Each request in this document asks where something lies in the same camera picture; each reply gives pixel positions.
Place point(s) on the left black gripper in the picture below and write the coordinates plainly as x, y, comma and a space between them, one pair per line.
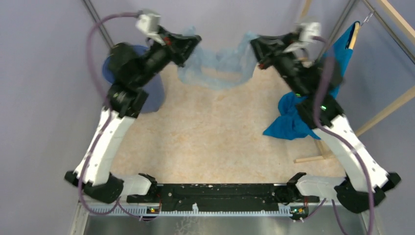
175, 45

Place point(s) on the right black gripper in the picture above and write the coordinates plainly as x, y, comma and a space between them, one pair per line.
265, 48

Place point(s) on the translucent blue trash bag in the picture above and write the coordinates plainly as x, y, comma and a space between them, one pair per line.
223, 69

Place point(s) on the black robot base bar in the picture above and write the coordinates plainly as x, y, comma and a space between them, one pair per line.
221, 197

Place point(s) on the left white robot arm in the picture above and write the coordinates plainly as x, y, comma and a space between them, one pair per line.
123, 103

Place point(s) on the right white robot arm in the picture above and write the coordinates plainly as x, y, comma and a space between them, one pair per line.
365, 183

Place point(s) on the blue plastic trash bin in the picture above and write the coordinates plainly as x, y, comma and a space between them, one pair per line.
154, 88

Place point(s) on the wooden clothes hanger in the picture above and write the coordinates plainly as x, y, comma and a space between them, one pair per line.
353, 35

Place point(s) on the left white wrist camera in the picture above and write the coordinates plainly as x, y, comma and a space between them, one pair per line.
148, 24

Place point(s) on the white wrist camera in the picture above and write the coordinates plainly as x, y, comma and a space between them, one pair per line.
303, 36
148, 24

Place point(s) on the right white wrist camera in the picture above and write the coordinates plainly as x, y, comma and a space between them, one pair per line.
303, 36

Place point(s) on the wooden frame rack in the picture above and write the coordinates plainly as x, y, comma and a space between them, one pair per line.
409, 33

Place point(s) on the grey slotted cable duct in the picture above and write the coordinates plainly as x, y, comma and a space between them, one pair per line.
284, 211

